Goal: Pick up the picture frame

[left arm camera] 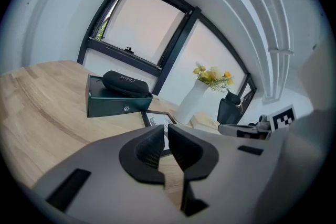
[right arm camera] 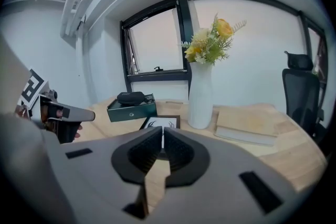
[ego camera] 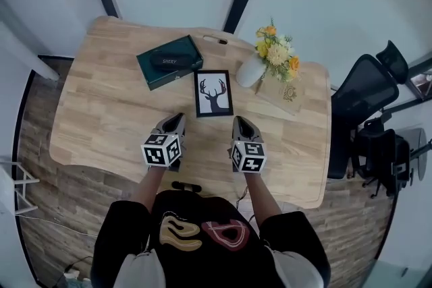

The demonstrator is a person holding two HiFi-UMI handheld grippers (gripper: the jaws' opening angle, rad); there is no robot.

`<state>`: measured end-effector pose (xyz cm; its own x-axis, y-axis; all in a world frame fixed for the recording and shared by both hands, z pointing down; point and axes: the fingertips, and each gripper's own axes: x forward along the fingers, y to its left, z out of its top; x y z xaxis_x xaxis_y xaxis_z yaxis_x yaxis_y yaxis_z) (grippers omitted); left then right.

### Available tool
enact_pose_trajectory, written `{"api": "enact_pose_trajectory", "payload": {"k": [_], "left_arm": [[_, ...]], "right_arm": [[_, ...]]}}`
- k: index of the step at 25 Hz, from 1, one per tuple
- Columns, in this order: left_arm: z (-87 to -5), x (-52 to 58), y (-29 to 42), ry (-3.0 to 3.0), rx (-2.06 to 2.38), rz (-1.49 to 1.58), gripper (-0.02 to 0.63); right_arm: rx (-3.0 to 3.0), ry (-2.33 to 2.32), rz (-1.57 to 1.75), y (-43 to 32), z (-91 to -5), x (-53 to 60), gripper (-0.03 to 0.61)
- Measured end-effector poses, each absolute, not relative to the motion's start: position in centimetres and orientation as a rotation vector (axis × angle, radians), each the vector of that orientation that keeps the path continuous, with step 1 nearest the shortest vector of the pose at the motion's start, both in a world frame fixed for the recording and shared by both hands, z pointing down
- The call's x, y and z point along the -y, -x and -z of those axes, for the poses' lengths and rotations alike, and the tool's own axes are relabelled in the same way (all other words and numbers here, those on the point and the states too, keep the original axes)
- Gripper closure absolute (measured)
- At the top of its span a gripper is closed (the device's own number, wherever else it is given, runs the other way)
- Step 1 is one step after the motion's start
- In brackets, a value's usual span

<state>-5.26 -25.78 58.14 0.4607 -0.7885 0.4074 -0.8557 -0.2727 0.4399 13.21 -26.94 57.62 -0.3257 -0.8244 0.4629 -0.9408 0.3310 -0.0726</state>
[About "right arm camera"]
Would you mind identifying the black-framed window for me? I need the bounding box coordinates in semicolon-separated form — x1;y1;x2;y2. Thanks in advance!
119;0;329;84

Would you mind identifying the yellow flower bouquet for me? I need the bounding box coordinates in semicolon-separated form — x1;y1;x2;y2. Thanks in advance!
181;13;247;66

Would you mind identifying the framed deer picture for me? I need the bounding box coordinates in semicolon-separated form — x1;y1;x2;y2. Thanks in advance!
139;114;181;150

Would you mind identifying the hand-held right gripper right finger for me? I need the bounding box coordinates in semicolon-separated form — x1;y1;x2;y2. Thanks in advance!
154;127;302;224

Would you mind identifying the black mesh chair with headrest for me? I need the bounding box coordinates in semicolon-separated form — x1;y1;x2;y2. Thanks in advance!
282;51;329;145

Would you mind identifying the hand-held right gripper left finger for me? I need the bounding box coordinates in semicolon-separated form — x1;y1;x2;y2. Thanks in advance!
41;126;164;224

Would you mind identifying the beige book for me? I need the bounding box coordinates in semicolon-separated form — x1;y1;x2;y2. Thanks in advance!
214;106;280;146

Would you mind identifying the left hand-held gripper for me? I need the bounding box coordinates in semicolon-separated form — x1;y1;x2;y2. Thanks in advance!
15;68;96;144

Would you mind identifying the dark green box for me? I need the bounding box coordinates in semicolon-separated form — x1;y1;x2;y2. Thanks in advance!
107;93;158;123

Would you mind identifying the white ribbed vase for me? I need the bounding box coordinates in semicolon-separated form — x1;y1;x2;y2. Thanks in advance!
187;60;214;130

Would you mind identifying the black zip pouch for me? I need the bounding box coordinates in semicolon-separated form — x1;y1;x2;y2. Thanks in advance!
117;91;154;105

